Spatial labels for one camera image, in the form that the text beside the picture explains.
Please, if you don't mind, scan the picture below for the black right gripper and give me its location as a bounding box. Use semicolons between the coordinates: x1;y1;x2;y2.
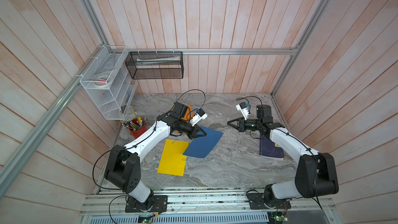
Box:
227;117;262;133

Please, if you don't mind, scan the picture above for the blue paper document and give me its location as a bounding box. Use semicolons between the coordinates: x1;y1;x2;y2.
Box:
183;126;223;158

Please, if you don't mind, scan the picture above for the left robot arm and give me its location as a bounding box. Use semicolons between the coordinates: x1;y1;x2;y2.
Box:
104;102;207;204

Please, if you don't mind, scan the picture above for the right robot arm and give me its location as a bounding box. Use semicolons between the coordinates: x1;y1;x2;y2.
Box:
227;102;339;207

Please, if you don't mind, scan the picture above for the orange paper document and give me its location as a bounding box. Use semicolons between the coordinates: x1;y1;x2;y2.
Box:
181;105;193;121

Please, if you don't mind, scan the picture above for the yellow paper document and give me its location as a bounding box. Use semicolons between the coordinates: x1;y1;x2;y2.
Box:
157;140;189;176

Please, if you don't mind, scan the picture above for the dark navy book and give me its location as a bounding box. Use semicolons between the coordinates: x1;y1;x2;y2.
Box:
259;134;285;159

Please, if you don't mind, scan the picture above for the red pen holder cup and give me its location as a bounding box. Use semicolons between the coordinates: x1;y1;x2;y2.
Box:
130;119;147;138

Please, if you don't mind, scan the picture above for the paper in black basket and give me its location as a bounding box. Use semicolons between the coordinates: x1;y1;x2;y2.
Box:
136;57;180;66

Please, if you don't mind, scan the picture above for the tape roll in shelf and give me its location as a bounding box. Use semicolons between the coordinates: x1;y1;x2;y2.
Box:
93;74;112;88

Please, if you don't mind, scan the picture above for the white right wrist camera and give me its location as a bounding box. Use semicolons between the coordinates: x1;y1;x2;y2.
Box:
236;102;250;120

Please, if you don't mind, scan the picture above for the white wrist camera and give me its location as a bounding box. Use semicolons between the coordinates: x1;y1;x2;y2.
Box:
236;102;250;120
190;108;207;126

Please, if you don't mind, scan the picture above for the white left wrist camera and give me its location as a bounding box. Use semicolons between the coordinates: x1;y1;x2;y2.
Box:
190;108;207;126

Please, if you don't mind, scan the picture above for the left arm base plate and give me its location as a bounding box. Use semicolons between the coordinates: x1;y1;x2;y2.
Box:
125;193;168;214

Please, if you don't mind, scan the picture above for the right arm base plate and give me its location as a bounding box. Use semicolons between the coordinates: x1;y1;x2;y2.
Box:
246;191;291;209

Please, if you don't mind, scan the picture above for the black wire mesh basket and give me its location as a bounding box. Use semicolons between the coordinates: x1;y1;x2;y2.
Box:
125;51;184;80

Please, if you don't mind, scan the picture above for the white wire mesh shelf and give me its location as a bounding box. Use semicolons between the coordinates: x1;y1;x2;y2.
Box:
80;46;138;121

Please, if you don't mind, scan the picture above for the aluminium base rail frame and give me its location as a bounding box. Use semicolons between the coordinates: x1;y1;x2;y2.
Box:
77;188;343;224

